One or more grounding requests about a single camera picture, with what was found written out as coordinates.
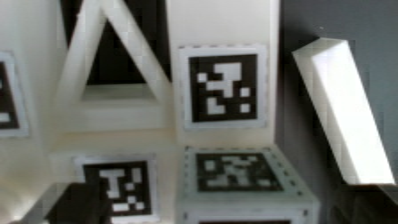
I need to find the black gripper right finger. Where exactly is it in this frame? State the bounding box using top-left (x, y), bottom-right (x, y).
top-left (330, 185), bottom-right (398, 224)

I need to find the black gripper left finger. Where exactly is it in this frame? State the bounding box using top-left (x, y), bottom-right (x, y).
top-left (44, 183), bottom-right (109, 224)

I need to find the white tagged leg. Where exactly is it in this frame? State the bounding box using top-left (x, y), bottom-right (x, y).
top-left (175, 146), bottom-right (319, 224)

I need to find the white chair back part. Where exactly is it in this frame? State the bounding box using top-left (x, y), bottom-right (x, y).
top-left (0, 0), bottom-right (275, 224)

